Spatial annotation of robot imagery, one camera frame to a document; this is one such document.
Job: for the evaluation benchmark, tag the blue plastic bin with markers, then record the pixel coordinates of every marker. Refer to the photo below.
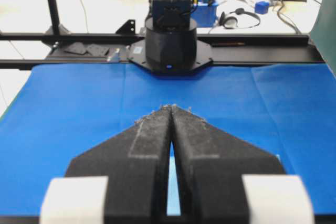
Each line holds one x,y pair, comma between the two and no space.
205,15

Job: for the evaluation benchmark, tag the black metal frame rail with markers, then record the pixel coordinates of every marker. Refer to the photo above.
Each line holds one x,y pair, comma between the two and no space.
212,50

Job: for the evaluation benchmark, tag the green backdrop sheet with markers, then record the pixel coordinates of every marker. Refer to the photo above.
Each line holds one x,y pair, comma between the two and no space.
323,33

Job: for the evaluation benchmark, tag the black vertical frame post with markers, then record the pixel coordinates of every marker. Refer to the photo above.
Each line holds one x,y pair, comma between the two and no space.
54,16

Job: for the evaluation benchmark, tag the black headphones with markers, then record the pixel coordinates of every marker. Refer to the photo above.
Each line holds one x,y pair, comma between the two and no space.
230,20

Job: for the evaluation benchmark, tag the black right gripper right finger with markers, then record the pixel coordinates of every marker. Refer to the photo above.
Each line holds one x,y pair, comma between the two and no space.
223,179

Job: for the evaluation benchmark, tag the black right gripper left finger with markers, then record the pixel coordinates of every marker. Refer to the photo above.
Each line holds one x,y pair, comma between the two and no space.
122,180

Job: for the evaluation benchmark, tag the blue table mat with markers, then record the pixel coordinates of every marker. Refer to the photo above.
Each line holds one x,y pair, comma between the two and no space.
63,110

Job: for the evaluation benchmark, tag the small blue box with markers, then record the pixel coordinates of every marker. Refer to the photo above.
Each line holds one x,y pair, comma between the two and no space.
261,7

